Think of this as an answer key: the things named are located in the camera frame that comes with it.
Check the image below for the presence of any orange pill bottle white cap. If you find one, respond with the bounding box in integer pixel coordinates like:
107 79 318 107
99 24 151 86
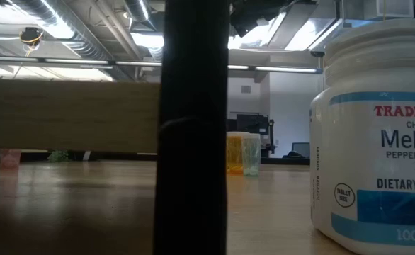
227 131 244 175

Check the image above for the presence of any green pill bottle white cap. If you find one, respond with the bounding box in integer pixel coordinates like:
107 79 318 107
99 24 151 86
241 132 262 177

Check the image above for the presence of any pink pill bottle white cap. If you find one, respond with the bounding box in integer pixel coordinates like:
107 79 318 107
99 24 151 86
0 148 22 169

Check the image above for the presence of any black office equipment rack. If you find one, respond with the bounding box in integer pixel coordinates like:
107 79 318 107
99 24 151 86
227 112 276 159

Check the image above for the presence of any dark computer monitor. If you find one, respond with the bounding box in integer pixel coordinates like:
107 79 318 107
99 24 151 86
291 141 311 159

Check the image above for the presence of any long ceiling light strip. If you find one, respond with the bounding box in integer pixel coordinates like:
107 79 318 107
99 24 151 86
0 55 324 74

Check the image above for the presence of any large ceiling light panel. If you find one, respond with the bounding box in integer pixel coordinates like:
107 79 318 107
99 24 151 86
228 13 339 50

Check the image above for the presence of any white melatonin bottle blue label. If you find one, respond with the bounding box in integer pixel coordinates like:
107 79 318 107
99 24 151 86
309 18 415 255

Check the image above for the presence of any small potted green plant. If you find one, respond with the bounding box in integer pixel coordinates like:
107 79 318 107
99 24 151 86
47 149 70 164

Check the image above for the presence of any black shelf divider frame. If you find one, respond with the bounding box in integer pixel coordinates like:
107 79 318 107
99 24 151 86
153 0 230 255

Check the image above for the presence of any black aluminium table frame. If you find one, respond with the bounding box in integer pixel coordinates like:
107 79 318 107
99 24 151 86
260 157 311 166

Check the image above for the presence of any narrow silver ventilation duct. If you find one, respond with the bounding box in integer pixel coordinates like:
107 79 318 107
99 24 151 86
124 0 159 31

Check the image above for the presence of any black ceiling device yellow cable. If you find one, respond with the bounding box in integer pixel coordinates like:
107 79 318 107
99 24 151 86
12 26 46 57

